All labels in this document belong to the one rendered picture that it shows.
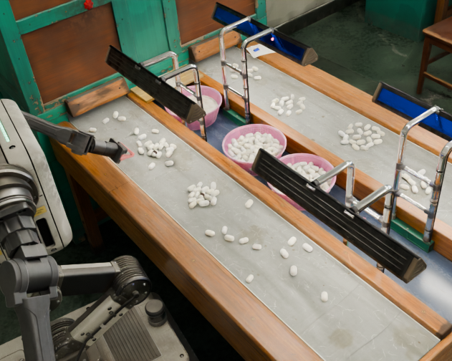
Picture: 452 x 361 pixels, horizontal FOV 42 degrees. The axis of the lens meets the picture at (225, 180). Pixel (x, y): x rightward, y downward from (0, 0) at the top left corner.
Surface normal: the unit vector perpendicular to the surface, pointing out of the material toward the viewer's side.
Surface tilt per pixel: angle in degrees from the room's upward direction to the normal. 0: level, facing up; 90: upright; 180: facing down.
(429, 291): 0
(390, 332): 0
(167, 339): 1
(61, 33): 90
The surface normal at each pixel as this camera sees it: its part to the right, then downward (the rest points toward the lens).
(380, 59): -0.08, -0.76
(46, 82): 0.61, 0.48
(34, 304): 0.72, -0.26
